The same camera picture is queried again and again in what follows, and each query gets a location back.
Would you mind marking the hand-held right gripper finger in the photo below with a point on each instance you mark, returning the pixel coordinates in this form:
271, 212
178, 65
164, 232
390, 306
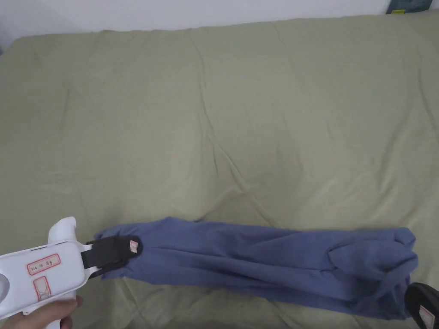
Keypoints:
423, 305

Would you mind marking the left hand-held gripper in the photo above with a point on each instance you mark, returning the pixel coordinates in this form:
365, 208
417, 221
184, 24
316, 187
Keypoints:
51, 274

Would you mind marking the blue garment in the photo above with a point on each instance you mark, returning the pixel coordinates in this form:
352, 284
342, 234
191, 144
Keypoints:
240, 257

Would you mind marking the person's left hand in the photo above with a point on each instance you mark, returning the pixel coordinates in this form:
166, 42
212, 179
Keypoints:
37, 317

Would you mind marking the bed with pale green sheet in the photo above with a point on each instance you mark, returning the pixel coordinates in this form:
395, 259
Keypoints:
219, 113

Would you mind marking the dark blue bag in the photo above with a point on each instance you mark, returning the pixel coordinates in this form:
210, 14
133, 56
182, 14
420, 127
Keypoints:
408, 7

